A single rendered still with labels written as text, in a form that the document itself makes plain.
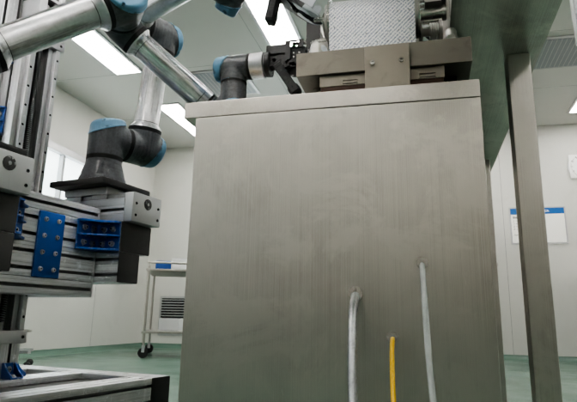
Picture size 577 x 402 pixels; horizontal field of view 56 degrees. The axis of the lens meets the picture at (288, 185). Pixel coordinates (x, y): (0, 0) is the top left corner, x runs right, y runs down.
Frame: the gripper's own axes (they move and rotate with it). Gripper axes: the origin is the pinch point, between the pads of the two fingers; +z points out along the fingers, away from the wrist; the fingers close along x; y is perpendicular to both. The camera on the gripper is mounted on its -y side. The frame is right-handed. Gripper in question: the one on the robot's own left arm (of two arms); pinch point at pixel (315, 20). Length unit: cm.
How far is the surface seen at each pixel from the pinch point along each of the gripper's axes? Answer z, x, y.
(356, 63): 28.8, -24.2, -11.3
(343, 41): 13.3, -4.6, -2.4
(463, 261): 75, -30, -34
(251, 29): -182, 256, 48
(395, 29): 23.1, -4.6, 8.3
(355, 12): 10.6, -4.6, 6.6
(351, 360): 71, -41, -61
